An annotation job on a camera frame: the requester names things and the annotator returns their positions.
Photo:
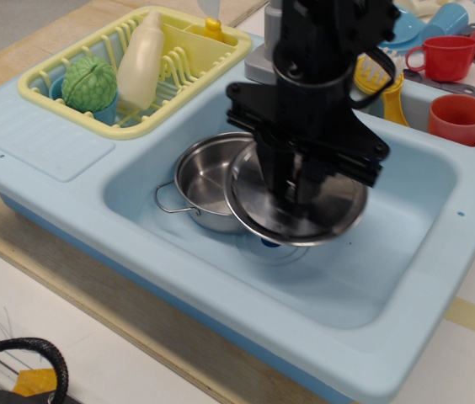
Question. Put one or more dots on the light blue tumbler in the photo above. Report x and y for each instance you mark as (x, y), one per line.
(450, 19)

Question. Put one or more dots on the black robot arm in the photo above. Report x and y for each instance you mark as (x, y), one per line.
(318, 34)

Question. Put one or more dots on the red plastic mug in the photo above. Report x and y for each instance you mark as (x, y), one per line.
(446, 58)

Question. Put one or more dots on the light blue toy sink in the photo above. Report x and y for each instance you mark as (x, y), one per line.
(353, 315)

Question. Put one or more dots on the stainless steel pot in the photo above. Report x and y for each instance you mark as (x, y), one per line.
(200, 177)

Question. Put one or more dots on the cream plastic bottle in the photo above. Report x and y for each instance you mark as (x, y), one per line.
(138, 72)

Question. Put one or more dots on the cream plastic object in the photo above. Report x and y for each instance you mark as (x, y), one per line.
(421, 8)

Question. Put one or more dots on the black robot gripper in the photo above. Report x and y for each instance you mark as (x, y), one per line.
(306, 129)

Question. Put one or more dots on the small blue cup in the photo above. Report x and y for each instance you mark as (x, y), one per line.
(106, 115)

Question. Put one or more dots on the steel pot lid with knob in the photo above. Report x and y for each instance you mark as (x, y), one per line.
(338, 206)

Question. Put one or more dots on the green toy cabbage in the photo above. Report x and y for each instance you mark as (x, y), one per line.
(89, 84)

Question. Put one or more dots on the yellow dish brush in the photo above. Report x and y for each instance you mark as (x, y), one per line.
(369, 77)

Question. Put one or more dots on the yellow tape piece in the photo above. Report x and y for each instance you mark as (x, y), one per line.
(32, 382)

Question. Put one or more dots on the orange plastic cup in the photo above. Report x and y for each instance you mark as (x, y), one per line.
(452, 117)

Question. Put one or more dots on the grey plastic utensil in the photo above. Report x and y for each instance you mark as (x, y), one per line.
(450, 87)

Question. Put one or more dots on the light blue plate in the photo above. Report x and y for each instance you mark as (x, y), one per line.
(407, 28)

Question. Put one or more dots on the yellow dish rack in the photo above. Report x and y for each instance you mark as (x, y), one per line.
(191, 62)

